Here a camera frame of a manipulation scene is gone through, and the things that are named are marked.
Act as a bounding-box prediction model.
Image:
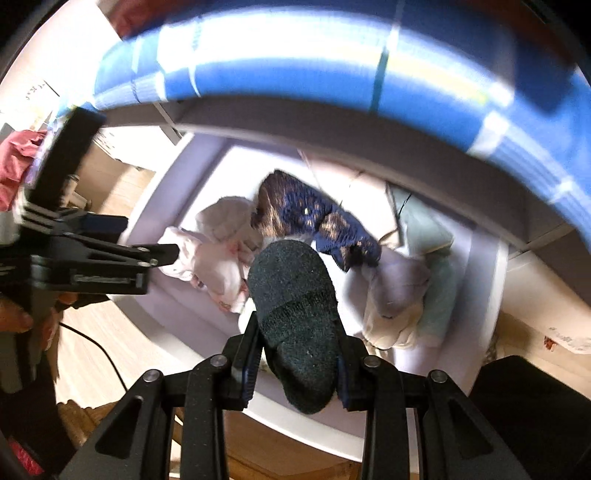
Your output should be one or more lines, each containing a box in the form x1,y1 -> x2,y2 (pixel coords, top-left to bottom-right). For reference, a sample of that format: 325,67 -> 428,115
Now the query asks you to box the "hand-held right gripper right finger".
335,332 -> 532,480

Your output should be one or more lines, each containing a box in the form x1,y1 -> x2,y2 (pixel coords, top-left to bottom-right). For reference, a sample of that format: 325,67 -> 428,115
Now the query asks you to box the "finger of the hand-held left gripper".
58,210 -> 129,238
88,242 -> 181,271

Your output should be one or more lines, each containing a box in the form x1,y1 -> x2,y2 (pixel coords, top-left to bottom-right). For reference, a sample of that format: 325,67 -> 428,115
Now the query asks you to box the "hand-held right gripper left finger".
60,311 -> 266,480

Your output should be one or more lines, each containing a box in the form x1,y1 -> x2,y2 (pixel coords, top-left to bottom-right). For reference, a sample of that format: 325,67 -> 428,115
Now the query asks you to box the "pink white garment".
159,196 -> 264,315

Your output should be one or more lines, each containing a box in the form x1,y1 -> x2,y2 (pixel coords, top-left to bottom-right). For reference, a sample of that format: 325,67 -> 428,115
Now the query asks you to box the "white drawer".
117,134 -> 509,462

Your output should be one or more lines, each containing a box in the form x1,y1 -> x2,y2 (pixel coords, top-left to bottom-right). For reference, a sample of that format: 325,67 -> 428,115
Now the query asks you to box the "dark fuzzy sock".
248,240 -> 342,415

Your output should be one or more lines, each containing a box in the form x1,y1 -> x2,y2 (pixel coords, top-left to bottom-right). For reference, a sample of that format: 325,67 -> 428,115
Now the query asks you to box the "pale taupe sheer garment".
362,258 -> 432,319

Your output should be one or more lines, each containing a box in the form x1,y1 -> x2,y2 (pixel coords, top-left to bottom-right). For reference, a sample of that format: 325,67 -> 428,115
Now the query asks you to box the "mint green garment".
416,251 -> 458,347

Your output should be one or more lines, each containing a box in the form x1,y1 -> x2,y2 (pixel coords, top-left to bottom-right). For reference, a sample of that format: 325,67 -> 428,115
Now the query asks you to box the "navy brown patterned knit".
252,169 -> 383,272

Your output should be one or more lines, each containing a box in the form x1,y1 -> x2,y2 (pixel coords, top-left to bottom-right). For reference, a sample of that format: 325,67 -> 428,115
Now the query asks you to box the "sage green garment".
388,185 -> 455,254

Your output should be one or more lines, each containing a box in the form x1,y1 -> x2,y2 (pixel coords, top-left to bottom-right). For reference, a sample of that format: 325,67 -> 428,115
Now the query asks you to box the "person's left hand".
0,292 -> 79,354

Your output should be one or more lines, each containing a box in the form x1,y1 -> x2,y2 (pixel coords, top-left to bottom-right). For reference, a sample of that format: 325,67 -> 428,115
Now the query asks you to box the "red cloth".
0,130 -> 49,213

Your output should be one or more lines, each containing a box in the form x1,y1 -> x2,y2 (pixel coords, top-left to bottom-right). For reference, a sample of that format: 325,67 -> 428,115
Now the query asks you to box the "white floral cabinet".
95,127 -> 178,160
508,249 -> 591,356

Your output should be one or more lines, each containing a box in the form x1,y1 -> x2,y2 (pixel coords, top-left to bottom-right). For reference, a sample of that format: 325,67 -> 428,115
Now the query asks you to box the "person's left leg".
0,364 -> 88,480

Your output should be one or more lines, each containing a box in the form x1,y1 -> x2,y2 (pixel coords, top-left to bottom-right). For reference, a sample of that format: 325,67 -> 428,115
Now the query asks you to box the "blue plaid tablecloth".
90,4 -> 591,222

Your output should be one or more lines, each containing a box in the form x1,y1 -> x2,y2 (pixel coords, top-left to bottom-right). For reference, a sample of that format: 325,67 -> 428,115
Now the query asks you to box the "black cable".
58,323 -> 127,393

